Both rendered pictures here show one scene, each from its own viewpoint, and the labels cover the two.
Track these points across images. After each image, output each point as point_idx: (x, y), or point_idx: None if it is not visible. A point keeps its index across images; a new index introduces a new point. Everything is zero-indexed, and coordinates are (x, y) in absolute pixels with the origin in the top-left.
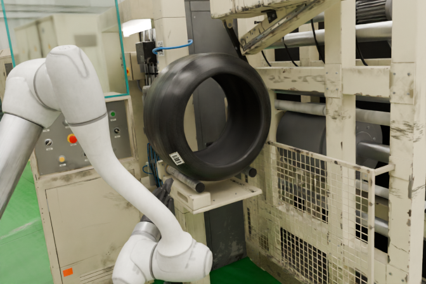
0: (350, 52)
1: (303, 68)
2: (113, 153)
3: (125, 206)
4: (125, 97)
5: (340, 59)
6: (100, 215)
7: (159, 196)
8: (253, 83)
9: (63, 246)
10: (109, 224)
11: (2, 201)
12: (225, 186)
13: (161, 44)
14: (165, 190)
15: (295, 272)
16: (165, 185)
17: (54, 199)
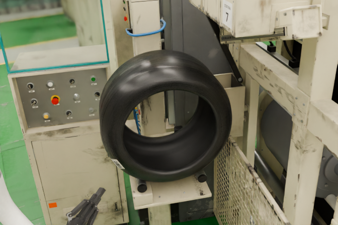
0: (326, 84)
1: (280, 77)
2: (9, 205)
3: (103, 160)
4: (104, 66)
5: (310, 91)
6: (80, 166)
7: (84, 209)
8: (206, 98)
9: (48, 186)
10: (88, 173)
11: None
12: None
13: (132, 26)
14: (92, 202)
15: None
16: (94, 196)
17: (39, 149)
